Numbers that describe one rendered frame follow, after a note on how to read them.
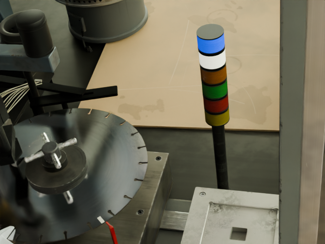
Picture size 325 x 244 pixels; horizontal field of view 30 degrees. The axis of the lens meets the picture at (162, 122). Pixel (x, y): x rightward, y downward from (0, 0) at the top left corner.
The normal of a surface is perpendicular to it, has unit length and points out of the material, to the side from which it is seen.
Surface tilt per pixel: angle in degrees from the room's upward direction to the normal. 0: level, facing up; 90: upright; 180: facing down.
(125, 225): 0
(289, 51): 90
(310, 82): 90
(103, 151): 0
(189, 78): 0
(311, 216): 90
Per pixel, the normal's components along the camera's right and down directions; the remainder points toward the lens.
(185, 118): -0.12, -0.74
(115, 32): 0.25, 0.61
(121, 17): 0.49, 0.52
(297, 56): -0.23, 0.66
